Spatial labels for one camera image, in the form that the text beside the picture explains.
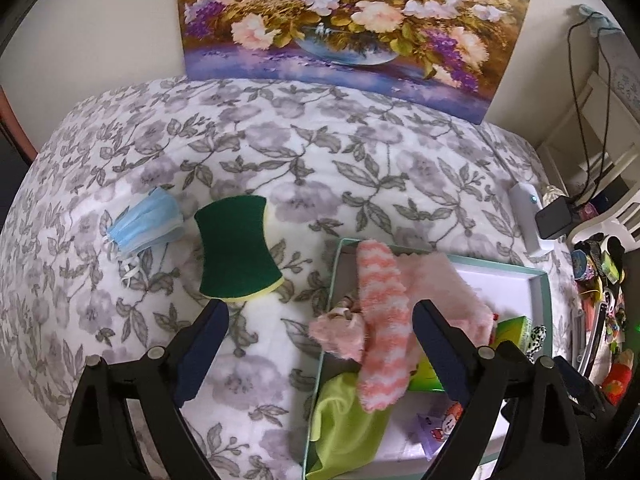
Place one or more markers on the lime green cloth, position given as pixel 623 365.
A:
pixel 345 425

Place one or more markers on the small cartoon packet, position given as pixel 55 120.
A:
pixel 440 425

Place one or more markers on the white plastic device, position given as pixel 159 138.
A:
pixel 525 210

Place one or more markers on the floral grey white blanket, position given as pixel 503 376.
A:
pixel 300 135

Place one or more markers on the dark furniture brown edge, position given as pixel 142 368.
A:
pixel 15 125

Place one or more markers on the pink white striped fuzzy sock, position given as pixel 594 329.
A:
pixel 380 300

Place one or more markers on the white patterned cloth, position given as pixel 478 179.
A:
pixel 622 70

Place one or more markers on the pile of colourful toys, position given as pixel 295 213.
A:
pixel 605 280

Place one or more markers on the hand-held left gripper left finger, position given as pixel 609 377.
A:
pixel 200 355

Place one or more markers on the black adapter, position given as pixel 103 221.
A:
pixel 555 217

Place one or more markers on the flower painting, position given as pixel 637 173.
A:
pixel 350 20

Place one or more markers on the yellow green sponge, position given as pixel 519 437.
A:
pixel 235 250

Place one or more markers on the white chair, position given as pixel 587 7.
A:
pixel 590 105

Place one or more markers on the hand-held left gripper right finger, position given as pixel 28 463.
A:
pixel 440 355

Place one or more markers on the pink fuzzy cloth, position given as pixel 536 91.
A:
pixel 440 285

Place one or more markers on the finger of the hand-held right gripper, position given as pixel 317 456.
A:
pixel 575 382

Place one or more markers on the white box teal rim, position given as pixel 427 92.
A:
pixel 505 285

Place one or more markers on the black white spotted item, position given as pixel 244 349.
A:
pixel 537 340

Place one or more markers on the blue face mask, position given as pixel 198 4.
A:
pixel 145 220

